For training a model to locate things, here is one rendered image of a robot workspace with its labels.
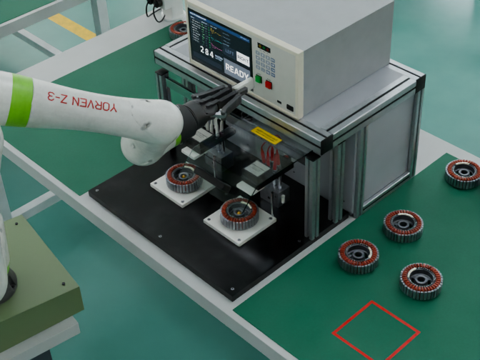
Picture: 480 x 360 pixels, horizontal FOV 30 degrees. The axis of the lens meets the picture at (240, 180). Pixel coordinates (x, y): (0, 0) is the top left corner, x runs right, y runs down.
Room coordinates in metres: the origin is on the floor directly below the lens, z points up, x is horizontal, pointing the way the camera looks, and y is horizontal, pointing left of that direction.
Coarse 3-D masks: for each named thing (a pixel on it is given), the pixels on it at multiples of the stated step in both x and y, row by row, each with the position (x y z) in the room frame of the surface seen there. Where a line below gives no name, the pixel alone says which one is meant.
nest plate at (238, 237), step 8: (208, 216) 1.96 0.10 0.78; (216, 216) 1.96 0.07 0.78; (264, 216) 1.95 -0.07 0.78; (208, 224) 1.94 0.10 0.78; (216, 224) 1.93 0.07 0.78; (256, 224) 1.92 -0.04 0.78; (264, 224) 1.92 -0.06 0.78; (224, 232) 1.89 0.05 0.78; (232, 232) 1.89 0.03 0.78; (240, 232) 1.89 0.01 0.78; (248, 232) 1.89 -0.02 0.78; (256, 232) 1.89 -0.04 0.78; (232, 240) 1.86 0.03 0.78; (240, 240) 1.86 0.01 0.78; (248, 240) 1.86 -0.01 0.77
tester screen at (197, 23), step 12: (192, 12) 2.25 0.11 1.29; (192, 24) 2.26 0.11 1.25; (204, 24) 2.22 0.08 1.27; (216, 24) 2.18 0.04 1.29; (192, 36) 2.26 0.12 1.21; (204, 36) 2.22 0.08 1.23; (216, 36) 2.18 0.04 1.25; (228, 36) 2.15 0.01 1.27; (240, 36) 2.11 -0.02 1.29; (192, 48) 2.26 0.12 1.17; (216, 48) 2.18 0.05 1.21; (240, 48) 2.11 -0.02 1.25; (216, 60) 2.19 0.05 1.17
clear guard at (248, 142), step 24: (240, 120) 2.04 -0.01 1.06; (216, 144) 1.93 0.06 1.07; (240, 144) 1.92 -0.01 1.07; (264, 144) 1.92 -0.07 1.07; (288, 144) 1.91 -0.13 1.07; (192, 168) 1.88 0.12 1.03; (216, 168) 1.84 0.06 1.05; (240, 168) 1.82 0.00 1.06; (264, 168) 1.82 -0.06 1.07; (216, 192) 1.79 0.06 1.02; (240, 192) 1.75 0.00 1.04
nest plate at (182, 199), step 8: (152, 184) 2.12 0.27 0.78; (160, 184) 2.12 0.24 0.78; (160, 192) 2.10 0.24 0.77; (168, 192) 2.08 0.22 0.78; (176, 192) 2.08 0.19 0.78; (192, 192) 2.08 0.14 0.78; (200, 192) 2.08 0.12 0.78; (176, 200) 2.04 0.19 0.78; (184, 200) 2.04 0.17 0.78; (192, 200) 2.05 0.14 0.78
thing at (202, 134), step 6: (228, 126) 2.25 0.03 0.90; (198, 132) 2.19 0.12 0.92; (204, 132) 2.19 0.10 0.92; (210, 132) 2.19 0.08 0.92; (192, 138) 2.16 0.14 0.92; (198, 138) 2.16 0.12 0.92; (204, 138) 2.16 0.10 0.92; (186, 144) 2.18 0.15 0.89; (192, 144) 2.16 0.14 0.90; (186, 150) 2.16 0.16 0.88
